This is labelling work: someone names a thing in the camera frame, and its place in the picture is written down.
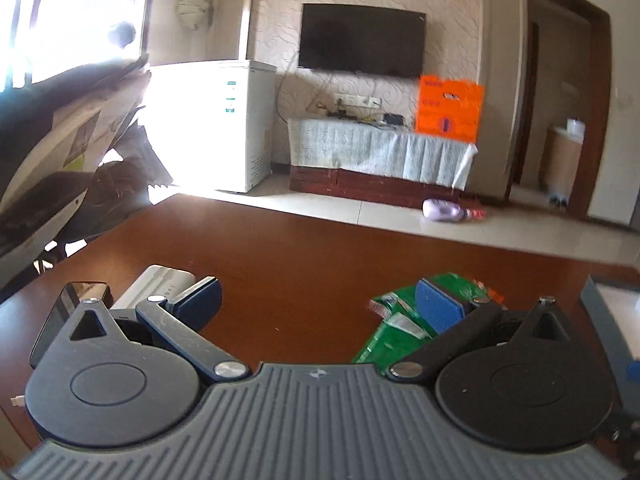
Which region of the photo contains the green snack bag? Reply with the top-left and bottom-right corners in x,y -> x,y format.
352,272 -> 503,373

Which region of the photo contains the red item on floor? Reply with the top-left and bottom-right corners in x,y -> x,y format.
466,209 -> 486,220

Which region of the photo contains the black smartphone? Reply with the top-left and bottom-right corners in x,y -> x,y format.
28,282 -> 114,368

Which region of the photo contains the pair of slippers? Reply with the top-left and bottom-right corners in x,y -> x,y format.
549,195 -> 568,210

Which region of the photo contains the red tv cabinet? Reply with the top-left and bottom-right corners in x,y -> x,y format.
290,166 -> 461,209

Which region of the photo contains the grey shallow box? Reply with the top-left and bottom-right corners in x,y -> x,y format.
580,276 -> 639,413

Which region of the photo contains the white patterned cabinet cloth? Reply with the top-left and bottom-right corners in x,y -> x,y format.
288,117 -> 477,190

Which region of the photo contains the dark scooter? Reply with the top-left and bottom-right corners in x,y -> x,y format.
1,56 -> 172,286

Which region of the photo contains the kitchen counter cabinet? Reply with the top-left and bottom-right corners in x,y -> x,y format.
538,127 -> 584,202

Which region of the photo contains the white chest freezer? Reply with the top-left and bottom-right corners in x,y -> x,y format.
141,60 -> 276,194

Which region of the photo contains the orange cardboard box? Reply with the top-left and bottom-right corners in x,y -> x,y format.
416,75 -> 485,144

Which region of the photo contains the white pot on counter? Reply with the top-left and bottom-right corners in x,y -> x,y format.
566,118 -> 586,142

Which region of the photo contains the black wall television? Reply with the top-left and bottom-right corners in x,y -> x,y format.
298,3 -> 426,79

